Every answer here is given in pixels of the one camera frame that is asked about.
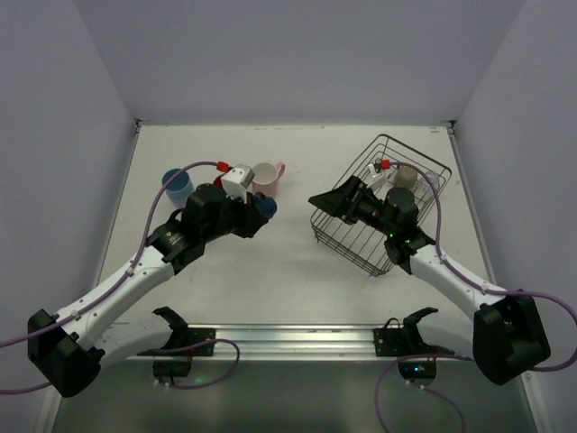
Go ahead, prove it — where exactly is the dark blue mug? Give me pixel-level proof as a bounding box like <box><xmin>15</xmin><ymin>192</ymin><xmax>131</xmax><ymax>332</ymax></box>
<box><xmin>252</xmin><ymin>192</ymin><xmax>278</xmax><ymax>219</ymax></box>

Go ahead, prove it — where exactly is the pink mug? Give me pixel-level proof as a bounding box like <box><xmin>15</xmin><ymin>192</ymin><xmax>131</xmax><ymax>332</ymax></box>
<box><xmin>252</xmin><ymin>161</ymin><xmax>286</xmax><ymax>198</ymax></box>

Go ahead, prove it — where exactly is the beige small cup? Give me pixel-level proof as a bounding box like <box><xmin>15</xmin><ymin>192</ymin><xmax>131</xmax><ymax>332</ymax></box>
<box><xmin>394</xmin><ymin>165</ymin><xmax>418</xmax><ymax>189</ymax></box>

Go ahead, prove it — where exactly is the clear glass cup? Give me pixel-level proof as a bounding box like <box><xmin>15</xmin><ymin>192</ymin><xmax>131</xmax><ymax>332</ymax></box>
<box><xmin>422</xmin><ymin>170</ymin><xmax>440</xmax><ymax>193</ymax></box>

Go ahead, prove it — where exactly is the light blue plastic cup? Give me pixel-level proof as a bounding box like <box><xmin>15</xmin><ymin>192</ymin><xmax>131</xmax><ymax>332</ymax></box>
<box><xmin>161</xmin><ymin>168</ymin><xmax>195</xmax><ymax>203</ymax></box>

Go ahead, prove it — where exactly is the red mug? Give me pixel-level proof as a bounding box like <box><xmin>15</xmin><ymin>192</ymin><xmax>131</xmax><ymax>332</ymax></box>
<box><xmin>213</xmin><ymin>175</ymin><xmax>224</xmax><ymax>189</ymax></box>

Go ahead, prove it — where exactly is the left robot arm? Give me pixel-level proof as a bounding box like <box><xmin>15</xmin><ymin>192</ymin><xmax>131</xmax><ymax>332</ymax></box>
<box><xmin>27</xmin><ymin>184</ymin><xmax>277</xmax><ymax>398</ymax></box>

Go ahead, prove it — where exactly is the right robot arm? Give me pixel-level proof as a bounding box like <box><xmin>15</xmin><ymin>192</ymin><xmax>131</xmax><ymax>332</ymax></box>
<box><xmin>308</xmin><ymin>176</ymin><xmax>551</xmax><ymax>385</ymax></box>

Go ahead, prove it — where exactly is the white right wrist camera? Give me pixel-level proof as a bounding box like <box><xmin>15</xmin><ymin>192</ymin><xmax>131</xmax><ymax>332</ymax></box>
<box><xmin>366</xmin><ymin>159</ymin><xmax>391</xmax><ymax>191</ymax></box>

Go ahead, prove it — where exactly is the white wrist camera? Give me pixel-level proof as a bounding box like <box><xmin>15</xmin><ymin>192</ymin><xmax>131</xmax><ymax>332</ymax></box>
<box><xmin>366</xmin><ymin>159</ymin><xmax>391</xmax><ymax>191</ymax></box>
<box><xmin>221</xmin><ymin>164</ymin><xmax>254</xmax><ymax>203</ymax></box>

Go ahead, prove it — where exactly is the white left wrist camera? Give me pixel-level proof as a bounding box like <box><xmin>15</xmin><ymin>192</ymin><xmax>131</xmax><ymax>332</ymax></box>
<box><xmin>221</xmin><ymin>164</ymin><xmax>254</xmax><ymax>203</ymax></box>

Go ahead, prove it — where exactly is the grey wire dish rack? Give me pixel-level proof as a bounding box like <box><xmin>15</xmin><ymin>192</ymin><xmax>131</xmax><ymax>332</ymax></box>
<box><xmin>310</xmin><ymin>134</ymin><xmax>452</xmax><ymax>277</ymax></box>

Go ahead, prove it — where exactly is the aluminium mounting rail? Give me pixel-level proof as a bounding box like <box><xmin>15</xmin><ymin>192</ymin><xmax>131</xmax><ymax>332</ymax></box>
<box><xmin>125</xmin><ymin>322</ymin><xmax>479</xmax><ymax>362</ymax></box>

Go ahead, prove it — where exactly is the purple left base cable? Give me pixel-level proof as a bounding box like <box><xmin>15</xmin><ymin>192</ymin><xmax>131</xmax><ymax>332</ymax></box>
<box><xmin>155</xmin><ymin>338</ymin><xmax>240</xmax><ymax>390</ymax></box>

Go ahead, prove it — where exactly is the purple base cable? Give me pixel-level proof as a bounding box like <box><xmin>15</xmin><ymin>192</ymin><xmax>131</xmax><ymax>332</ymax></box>
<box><xmin>155</xmin><ymin>338</ymin><xmax>240</xmax><ymax>390</ymax></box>
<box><xmin>373</xmin><ymin>351</ymin><xmax>474</xmax><ymax>433</ymax></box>

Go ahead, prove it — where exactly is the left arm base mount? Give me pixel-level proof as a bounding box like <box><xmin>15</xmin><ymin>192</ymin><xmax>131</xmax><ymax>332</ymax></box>
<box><xmin>152</xmin><ymin>307</ymin><xmax>216</xmax><ymax>384</ymax></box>

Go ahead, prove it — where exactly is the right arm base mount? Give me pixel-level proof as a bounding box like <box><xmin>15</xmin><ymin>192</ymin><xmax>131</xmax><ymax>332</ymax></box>
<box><xmin>372</xmin><ymin>307</ymin><xmax>451</xmax><ymax>385</ymax></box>

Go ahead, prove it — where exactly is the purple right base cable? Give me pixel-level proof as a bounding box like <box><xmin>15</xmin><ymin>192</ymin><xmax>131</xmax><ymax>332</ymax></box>
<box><xmin>373</xmin><ymin>351</ymin><xmax>474</xmax><ymax>433</ymax></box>

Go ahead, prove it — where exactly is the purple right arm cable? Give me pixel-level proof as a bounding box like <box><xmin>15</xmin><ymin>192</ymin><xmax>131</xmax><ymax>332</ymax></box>
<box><xmin>380</xmin><ymin>158</ymin><xmax>577</xmax><ymax>373</ymax></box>

